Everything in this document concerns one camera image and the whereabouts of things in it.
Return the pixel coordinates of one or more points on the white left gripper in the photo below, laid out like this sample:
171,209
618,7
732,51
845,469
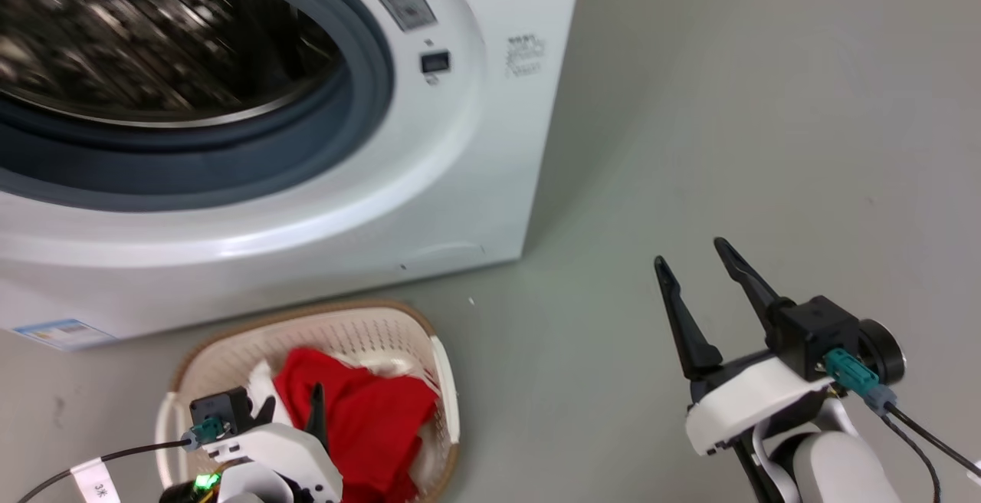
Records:
295,457

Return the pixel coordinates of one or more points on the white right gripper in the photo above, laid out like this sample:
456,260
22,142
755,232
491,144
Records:
743,399

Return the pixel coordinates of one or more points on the red cloth garment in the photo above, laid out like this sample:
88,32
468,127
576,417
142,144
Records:
368,419

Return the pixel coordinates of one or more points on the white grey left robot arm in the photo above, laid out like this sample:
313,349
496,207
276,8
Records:
245,489

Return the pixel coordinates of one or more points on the cream perforated laundry basket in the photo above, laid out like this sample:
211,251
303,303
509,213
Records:
360,330

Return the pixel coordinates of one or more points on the stainless steel washing machine drum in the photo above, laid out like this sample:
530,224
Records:
153,43

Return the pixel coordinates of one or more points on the blue energy label sticker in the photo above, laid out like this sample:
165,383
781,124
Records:
65,334

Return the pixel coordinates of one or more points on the grey rubber door gasket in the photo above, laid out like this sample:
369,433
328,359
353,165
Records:
230,166

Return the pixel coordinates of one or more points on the white front-load washing machine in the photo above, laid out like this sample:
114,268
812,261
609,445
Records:
460,181

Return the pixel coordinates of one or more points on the black door latch socket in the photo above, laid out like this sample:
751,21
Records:
434,62

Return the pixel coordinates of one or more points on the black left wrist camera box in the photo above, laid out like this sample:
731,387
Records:
222,409

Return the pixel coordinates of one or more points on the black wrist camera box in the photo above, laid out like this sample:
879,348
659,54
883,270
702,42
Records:
812,334
222,409

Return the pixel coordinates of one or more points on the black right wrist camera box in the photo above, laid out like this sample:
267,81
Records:
812,334

